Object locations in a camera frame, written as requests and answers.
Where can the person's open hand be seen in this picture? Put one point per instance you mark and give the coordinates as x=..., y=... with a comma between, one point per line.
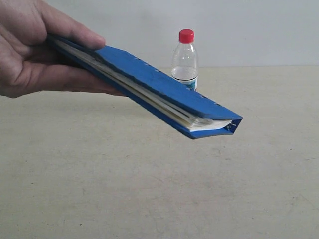
x=28, y=65

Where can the clear water bottle red cap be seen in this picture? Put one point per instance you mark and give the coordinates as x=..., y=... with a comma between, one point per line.
x=185, y=66

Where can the blue ring binder notebook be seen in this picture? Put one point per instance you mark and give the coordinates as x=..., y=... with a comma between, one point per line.
x=187, y=111

